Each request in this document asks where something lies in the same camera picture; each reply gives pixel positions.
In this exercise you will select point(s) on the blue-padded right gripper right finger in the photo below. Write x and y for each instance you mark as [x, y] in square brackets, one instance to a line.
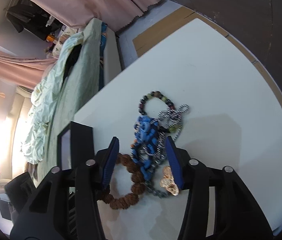
[176, 161]

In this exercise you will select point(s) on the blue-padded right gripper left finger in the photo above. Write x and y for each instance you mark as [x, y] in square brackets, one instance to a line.
[108, 161]

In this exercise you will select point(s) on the black jewelry box white interior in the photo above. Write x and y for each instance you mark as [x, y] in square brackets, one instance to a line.
[74, 145]

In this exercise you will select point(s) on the green bed blanket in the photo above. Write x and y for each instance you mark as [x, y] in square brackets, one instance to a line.
[80, 84]

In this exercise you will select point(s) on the pale green duvet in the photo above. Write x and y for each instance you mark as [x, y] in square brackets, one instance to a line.
[44, 101]

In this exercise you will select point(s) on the pink curtain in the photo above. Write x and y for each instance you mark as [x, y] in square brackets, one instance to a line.
[28, 71]

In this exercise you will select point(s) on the white bed frame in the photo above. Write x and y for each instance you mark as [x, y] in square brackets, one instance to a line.
[110, 65]

